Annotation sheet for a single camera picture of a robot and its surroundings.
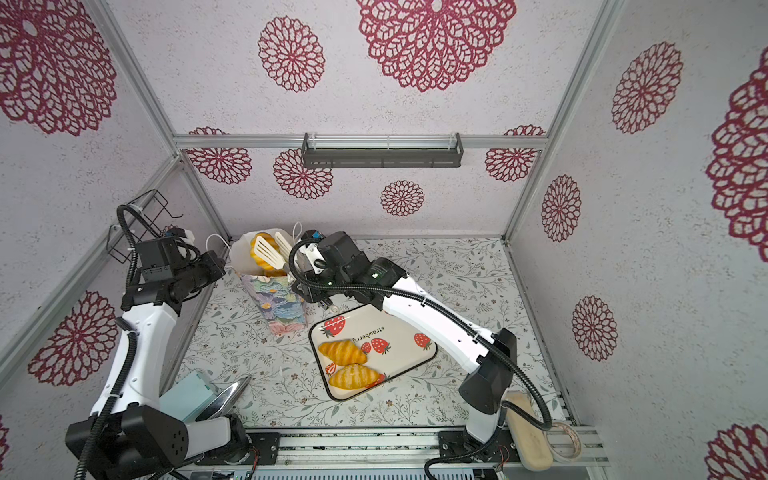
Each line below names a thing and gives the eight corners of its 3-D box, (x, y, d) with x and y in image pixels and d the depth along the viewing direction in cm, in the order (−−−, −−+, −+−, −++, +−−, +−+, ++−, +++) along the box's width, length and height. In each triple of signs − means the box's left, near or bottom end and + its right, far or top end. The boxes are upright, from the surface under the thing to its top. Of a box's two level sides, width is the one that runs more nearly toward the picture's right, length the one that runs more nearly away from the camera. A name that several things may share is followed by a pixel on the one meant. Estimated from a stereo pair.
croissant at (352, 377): (330, 390, 84) (328, 385, 81) (332, 369, 88) (330, 364, 85) (378, 390, 84) (378, 385, 81) (378, 369, 88) (378, 364, 85)
